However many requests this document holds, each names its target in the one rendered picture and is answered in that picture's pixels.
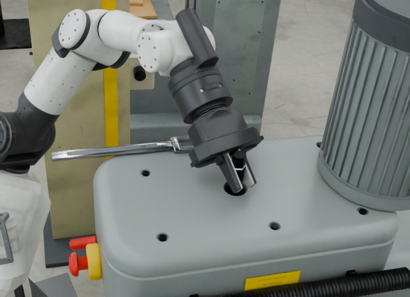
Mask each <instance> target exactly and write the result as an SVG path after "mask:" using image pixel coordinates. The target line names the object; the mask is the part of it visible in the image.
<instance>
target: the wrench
mask: <svg viewBox="0 0 410 297"><path fill-rule="evenodd" d="M184 142H191V140H190V137H189V136H188V135H185V136H177V137H171V138H170V141H162V142H154V143H142V144H134V145H122V146H109V147H102V148H90V149H77V150H70V151H57V152H52V153H51V158H52V162H59V161H66V160H78V159H90V158H97V157H109V156H122V155H128V154H140V153H147V152H159V151H172V150H173V151H174V153H175V154H178V153H181V154H183V153H189V152H190V151H191V150H192V149H193V148H194V146H181V147H180V146H179V143H184Z"/></svg>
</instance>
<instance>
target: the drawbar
mask: <svg viewBox="0 0 410 297"><path fill-rule="evenodd" d="M232 162H233V165H234V168H241V169H242V168H243V167H244V166H245V163H246V154H245V153H244V152H243V151H235V153H234V154H233V155H232ZM244 171H245V168H244V169H243V170H236V172H237V175H238V177H239V179H240V182H241V185H242V183H243V175H244ZM241 191H242V190H241ZM241 191H239V192H237V193H233V191H232V189H231V188H230V186H229V187H228V194H230V195H233V196H241Z"/></svg>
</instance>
